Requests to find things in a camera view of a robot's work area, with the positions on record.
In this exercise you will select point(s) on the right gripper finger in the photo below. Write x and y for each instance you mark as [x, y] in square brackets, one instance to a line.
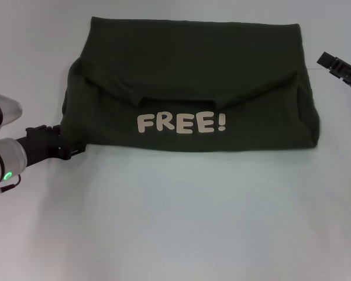
[329, 63]

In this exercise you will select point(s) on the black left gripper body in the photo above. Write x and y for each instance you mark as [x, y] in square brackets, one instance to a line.
[41, 146]

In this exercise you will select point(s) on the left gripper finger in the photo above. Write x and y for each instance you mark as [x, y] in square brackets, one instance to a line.
[53, 128]
[76, 149]

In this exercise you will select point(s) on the dark green shirt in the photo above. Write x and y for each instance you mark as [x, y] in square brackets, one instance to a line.
[193, 73]

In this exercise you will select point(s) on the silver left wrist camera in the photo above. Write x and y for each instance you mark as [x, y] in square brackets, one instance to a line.
[6, 109]

